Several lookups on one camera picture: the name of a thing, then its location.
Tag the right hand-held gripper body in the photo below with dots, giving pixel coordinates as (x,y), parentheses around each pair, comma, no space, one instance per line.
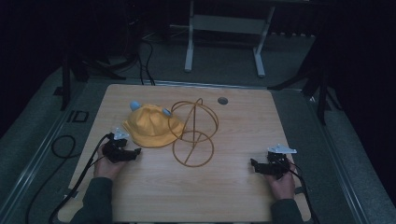
(276,161)

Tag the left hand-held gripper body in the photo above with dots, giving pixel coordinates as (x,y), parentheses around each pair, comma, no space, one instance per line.
(115,148)

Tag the yellow bucket hat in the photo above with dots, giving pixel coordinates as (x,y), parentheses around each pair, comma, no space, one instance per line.
(152,128)

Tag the person's left hand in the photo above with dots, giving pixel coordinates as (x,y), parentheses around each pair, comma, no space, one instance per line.
(106,167)

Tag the person's right hand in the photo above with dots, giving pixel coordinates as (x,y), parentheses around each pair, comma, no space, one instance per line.
(282,184)

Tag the black stand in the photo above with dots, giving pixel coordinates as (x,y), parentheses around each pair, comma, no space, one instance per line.
(77,71)
(311,84)

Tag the white metal desk frame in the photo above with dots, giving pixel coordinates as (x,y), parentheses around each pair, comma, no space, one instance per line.
(227,34)

